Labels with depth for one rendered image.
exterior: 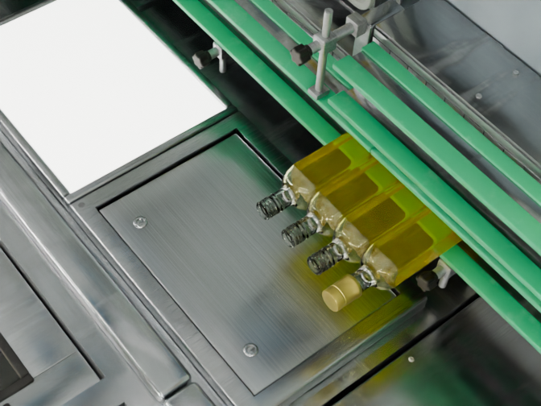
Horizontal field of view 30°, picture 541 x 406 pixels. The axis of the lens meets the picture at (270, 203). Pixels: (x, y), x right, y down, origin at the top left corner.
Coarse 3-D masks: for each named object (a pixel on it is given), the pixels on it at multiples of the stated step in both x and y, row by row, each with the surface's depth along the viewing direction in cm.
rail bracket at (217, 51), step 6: (216, 42) 171; (216, 48) 171; (222, 48) 170; (198, 54) 169; (204, 54) 169; (210, 54) 170; (216, 54) 171; (222, 54) 171; (228, 54) 172; (198, 60) 169; (204, 60) 169; (210, 60) 171; (222, 60) 174; (198, 66) 170; (204, 66) 171; (222, 66) 175; (222, 72) 176
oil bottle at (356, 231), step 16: (384, 192) 145; (400, 192) 145; (368, 208) 143; (384, 208) 143; (400, 208) 143; (416, 208) 144; (352, 224) 141; (368, 224) 141; (384, 224) 141; (352, 240) 140; (368, 240) 140; (352, 256) 141
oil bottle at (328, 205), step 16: (368, 160) 148; (352, 176) 146; (368, 176) 146; (384, 176) 147; (320, 192) 144; (336, 192) 145; (352, 192) 145; (368, 192) 145; (320, 208) 143; (336, 208) 143; (352, 208) 143; (320, 224) 143; (336, 224) 143
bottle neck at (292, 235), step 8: (312, 216) 143; (296, 224) 143; (304, 224) 143; (312, 224) 143; (288, 232) 142; (296, 232) 142; (304, 232) 142; (312, 232) 143; (288, 240) 144; (296, 240) 142; (304, 240) 143
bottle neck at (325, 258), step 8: (336, 240) 141; (328, 248) 140; (336, 248) 140; (344, 248) 141; (312, 256) 140; (320, 256) 139; (328, 256) 140; (336, 256) 140; (344, 256) 141; (312, 264) 141; (320, 264) 139; (328, 264) 140; (320, 272) 139
